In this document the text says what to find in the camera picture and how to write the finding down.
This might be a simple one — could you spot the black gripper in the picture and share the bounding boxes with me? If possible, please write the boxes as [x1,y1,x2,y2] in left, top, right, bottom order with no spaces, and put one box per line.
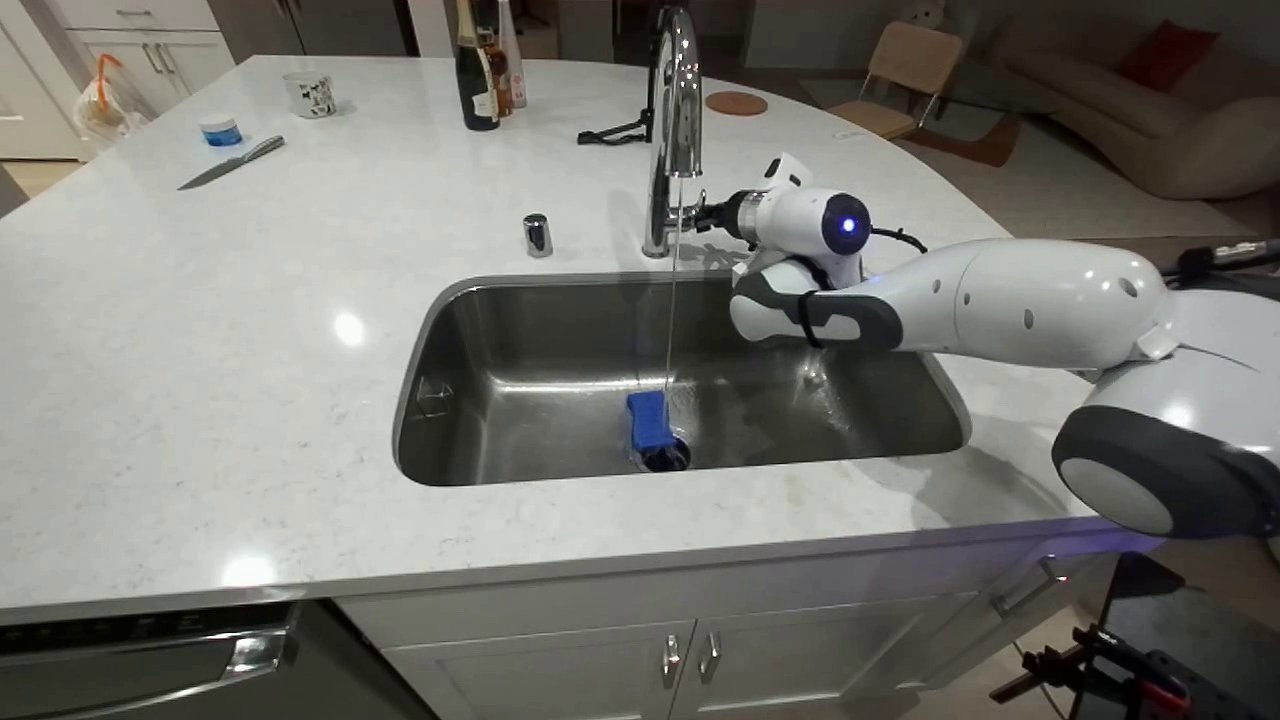
[686,187,758,245]

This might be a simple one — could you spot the chrome gooseneck tap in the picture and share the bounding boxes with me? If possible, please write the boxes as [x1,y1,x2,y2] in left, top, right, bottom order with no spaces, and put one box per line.
[639,0,711,263]

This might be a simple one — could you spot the round brown coaster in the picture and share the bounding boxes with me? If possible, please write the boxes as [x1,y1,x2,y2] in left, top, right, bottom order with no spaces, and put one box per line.
[703,85,770,120]

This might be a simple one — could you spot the small chrome cylinder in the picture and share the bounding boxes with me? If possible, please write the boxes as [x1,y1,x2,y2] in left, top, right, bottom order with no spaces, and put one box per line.
[520,209,555,259]

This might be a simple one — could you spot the wooden chair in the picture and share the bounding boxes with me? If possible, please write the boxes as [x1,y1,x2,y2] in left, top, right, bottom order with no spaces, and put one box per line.
[830,17,970,144]

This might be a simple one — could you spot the stainless steel sink basin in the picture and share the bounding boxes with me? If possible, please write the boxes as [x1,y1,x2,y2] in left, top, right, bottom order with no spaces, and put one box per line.
[388,266,974,493]

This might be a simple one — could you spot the amber liquor bottle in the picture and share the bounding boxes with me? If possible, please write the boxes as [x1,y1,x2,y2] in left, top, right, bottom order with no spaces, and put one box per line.
[486,0,531,110]

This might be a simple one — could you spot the dark green wine bottle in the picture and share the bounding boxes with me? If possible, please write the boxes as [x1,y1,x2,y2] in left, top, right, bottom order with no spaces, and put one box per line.
[448,0,502,137]

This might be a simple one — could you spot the white island cabinet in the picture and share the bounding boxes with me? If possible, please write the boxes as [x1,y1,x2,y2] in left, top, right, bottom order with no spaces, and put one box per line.
[336,533,1123,720]

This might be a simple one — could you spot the patterned white mug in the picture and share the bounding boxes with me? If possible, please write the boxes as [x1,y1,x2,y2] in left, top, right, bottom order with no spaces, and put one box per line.
[285,67,340,120]

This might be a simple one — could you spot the beige sofa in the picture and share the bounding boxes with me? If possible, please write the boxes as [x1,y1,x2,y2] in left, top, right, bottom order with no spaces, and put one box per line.
[991,13,1280,205]

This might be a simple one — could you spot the red cushion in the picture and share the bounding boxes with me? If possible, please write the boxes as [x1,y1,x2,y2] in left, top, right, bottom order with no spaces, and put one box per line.
[1113,17,1221,96]

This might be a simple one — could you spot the small blue round lid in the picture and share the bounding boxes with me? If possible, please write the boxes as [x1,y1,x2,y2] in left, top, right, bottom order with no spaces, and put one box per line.
[197,117,248,153]

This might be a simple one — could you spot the white shaker cabinets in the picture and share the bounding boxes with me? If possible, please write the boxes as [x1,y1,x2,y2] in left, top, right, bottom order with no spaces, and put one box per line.
[0,0,236,165]

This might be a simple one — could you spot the black stand equipment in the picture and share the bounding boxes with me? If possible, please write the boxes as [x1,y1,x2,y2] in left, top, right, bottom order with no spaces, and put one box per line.
[988,553,1280,720]

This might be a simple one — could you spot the orange and white bag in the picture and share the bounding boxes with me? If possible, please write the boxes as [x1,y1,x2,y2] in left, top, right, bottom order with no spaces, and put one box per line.
[72,49,142,137]

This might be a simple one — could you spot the steel dishwasher front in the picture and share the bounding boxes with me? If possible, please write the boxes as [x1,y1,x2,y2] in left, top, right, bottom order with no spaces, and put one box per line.
[0,594,404,720]

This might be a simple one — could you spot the black camera tripod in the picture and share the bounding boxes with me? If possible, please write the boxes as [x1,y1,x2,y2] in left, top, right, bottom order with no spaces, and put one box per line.
[572,102,655,147]

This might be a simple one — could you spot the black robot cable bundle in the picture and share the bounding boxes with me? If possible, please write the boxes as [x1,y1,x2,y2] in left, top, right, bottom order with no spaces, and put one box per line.
[867,219,933,259]

